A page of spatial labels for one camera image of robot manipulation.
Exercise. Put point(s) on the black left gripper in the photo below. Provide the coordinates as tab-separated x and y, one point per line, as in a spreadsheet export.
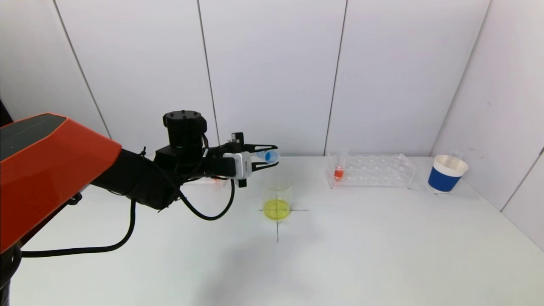
241	165

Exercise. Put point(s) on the test tube with blue liquid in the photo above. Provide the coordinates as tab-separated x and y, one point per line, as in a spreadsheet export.
268	156

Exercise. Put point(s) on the clear graduated test tube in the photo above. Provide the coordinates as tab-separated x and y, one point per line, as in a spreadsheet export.
457	154

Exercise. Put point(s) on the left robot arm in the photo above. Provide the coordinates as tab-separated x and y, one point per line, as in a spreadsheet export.
51	170

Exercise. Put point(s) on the clear acrylic test tube rack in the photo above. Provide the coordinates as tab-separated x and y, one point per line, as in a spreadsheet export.
222	182
374	176

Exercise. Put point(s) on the clear glass beaker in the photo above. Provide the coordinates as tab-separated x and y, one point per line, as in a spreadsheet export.
277	208

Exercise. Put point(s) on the blue and white paper cup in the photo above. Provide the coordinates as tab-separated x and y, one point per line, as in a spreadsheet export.
444	178

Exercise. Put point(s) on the black office chair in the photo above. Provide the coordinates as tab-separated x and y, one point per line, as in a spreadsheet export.
3	117

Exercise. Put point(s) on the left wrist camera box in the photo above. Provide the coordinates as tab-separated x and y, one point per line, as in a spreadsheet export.
239	166

